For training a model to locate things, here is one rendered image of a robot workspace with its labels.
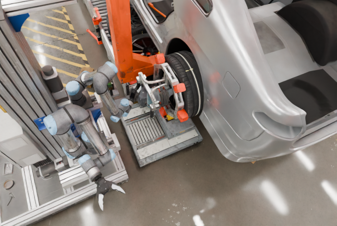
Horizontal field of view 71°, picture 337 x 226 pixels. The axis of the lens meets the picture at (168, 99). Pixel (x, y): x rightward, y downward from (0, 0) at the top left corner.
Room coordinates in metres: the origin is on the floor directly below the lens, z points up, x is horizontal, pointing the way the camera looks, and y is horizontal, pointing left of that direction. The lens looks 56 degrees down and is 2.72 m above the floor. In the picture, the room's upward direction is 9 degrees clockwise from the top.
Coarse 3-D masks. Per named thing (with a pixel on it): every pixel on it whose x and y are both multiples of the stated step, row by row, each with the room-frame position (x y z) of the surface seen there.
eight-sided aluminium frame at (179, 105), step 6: (156, 66) 1.54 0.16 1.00; (162, 66) 1.44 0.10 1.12; (168, 66) 1.45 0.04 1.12; (156, 72) 1.57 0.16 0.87; (156, 78) 1.58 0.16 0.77; (168, 78) 1.33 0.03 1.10; (174, 78) 1.33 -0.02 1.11; (156, 84) 1.54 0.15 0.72; (174, 84) 1.27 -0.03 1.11; (174, 96) 1.22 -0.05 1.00; (180, 96) 1.21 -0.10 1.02; (180, 102) 1.17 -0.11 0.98; (168, 108) 1.34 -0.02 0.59; (180, 108) 1.18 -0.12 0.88; (168, 114) 1.25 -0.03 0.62; (174, 114) 1.17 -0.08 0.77
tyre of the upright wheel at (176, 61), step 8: (168, 56) 1.57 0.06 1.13; (176, 56) 1.56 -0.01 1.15; (184, 56) 1.57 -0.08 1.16; (192, 56) 1.57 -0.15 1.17; (168, 64) 1.52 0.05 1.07; (176, 64) 1.44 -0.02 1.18; (184, 64) 1.45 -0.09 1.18; (192, 64) 1.47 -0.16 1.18; (160, 72) 1.64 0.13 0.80; (176, 72) 1.39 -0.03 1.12; (184, 72) 1.37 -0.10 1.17; (184, 80) 1.30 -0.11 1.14; (192, 80) 1.32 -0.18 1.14; (200, 80) 1.34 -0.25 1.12; (192, 88) 1.26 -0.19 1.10; (200, 88) 1.29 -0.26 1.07; (184, 96) 1.23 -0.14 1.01; (192, 96) 1.21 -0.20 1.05; (200, 96) 1.24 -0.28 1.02; (192, 104) 1.18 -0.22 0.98; (200, 104) 1.21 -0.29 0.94; (192, 112) 1.16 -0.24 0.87; (200, 112) 1.22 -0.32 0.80
